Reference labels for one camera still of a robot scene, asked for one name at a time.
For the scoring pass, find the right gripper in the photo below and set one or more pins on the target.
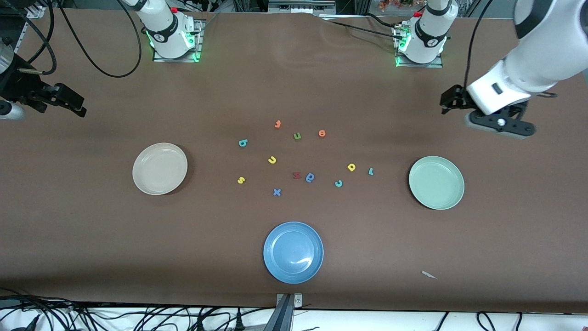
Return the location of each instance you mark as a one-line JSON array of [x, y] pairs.
[[18, 86]]

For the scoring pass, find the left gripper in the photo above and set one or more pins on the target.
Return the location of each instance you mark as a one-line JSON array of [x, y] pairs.
[[455, 98]]

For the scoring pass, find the teal letter b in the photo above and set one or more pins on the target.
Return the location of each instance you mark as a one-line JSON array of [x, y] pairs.
[[243, 143]]

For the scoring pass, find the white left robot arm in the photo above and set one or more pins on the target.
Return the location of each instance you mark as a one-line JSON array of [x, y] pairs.
[[429, 32]]

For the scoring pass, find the green round plate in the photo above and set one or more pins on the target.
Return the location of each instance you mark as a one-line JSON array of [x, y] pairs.
[[436, 183]]

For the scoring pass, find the orange flowers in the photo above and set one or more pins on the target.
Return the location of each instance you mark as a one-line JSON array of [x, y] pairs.
[[395, 4]]

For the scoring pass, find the beige round plate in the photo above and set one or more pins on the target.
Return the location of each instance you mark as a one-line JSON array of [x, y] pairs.
[[160, 168]]

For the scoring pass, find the brown table cover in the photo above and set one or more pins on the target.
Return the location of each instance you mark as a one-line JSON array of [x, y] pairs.
[[92, 230]]

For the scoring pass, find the blue letter a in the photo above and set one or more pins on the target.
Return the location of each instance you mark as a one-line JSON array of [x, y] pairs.
[[310, 177]]

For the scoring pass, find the white paper scrap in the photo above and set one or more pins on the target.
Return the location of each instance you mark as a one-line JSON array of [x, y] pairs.
[[429, 275]]

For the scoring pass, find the grey metal box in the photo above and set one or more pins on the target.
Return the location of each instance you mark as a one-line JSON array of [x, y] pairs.
[[301, 7]]

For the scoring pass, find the blue round plate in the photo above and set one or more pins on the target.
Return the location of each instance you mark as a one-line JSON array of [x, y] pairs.
[[293, 252]]

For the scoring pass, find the black power plug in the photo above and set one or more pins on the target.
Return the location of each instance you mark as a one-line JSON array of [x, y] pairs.
[[239, 322]]

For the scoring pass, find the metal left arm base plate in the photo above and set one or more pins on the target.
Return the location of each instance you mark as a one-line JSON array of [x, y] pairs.
[[413, 65]]

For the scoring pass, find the aluminium frame rail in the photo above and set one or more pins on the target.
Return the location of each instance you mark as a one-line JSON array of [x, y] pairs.
[[34, 11]]

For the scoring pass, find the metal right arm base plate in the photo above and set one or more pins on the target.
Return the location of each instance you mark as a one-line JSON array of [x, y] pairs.
[[199, 37]]

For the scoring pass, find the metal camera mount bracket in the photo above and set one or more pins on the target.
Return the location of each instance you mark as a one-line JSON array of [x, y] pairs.
[[285, 317]]

